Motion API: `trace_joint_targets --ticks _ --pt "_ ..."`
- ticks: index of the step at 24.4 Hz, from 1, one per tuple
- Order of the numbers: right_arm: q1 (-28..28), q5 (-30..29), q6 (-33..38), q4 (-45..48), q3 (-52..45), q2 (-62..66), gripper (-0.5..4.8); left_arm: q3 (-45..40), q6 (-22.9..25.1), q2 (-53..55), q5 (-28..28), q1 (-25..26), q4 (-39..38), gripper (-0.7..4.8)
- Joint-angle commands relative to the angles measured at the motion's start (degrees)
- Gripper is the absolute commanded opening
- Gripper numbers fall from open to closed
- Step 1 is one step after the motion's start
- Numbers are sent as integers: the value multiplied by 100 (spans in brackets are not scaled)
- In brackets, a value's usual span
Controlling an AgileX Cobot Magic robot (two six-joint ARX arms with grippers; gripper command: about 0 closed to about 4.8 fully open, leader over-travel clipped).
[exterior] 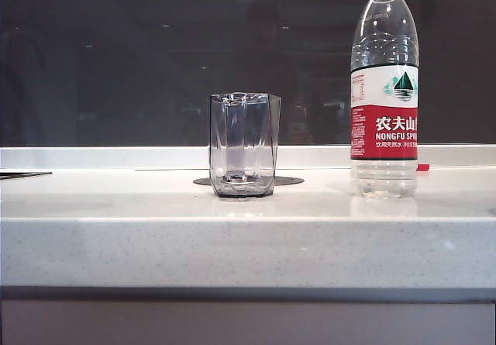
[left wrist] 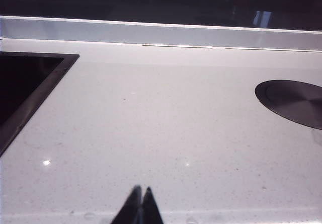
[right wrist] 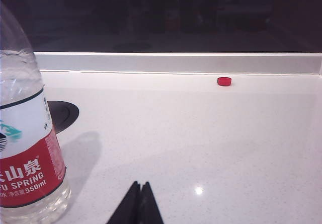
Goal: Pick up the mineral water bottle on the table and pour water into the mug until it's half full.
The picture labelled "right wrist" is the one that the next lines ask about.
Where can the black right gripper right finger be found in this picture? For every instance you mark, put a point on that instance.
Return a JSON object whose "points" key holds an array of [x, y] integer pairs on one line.
{"points": [[149, 206]]}

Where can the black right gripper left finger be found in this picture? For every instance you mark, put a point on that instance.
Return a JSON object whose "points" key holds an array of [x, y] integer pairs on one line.
{"points": [[128, 206]]}

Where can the clear Nongfu Spring water bottle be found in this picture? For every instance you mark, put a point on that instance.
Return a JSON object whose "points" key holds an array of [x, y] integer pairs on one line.
{"points": [[27, 123]]}

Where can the red plastic bottle cap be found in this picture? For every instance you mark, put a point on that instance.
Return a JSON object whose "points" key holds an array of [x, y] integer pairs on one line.
{"points": [[224, 81]]}

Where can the round black countertop disc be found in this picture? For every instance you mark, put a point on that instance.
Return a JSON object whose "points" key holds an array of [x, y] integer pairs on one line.
{"points": [[64, 115]]}

